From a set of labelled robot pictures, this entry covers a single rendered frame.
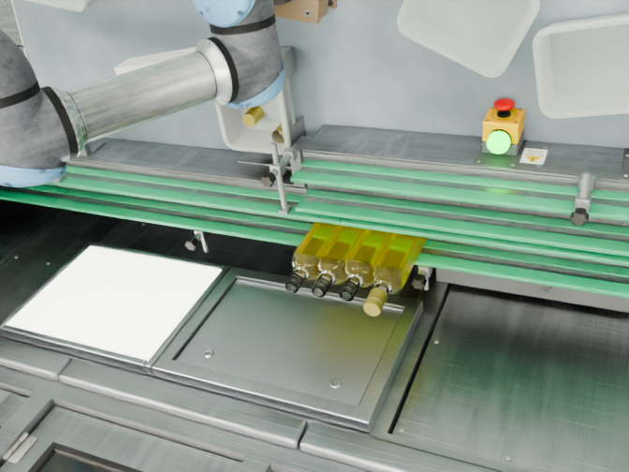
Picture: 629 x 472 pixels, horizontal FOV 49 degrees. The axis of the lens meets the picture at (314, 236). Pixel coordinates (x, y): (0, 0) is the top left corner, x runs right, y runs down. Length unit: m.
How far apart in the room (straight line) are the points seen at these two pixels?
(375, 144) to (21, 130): 0.73
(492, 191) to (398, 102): 0.31
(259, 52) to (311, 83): 0.36
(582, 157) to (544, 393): 0.45
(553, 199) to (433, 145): 0.28
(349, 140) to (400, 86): 0.16
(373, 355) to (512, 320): 0.31
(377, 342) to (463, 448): 0.28
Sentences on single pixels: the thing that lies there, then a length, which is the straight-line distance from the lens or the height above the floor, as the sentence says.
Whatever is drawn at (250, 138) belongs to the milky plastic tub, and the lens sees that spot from 1.65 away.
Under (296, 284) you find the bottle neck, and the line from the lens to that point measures 1.36.
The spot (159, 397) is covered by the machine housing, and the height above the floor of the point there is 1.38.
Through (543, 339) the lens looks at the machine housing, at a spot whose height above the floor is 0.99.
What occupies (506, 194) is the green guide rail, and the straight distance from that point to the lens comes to 1.34.
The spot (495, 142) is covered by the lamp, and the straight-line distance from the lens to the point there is 1.38.
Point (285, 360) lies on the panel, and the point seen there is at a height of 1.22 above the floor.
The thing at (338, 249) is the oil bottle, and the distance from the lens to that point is 1.40.
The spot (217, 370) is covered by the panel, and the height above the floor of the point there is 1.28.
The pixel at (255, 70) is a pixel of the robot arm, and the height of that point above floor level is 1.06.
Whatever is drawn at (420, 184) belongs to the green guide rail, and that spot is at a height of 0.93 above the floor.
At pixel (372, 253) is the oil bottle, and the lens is 1.37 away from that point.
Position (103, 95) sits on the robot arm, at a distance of 1.15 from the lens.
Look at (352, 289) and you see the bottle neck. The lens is 1.32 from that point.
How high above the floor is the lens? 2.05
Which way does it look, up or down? 46 degrees down
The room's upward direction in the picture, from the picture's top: 145 degrees counter-clockwise
